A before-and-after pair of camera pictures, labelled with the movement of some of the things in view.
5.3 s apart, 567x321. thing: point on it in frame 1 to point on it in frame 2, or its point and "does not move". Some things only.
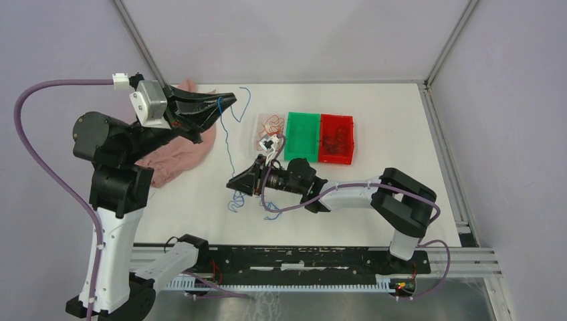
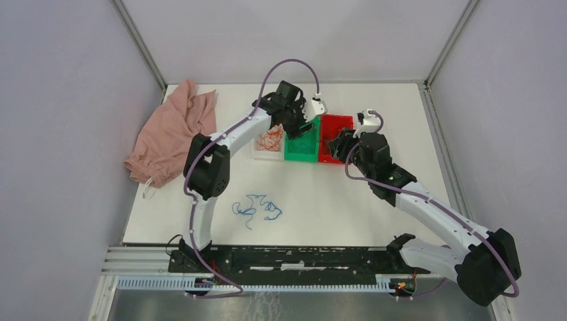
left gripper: [191, 112] to [298, 105]
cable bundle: [237, 198] to [269, 206]
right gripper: [249, 180] to [347, 140]
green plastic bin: [302, 136] does not move
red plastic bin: [329, 126] does not move
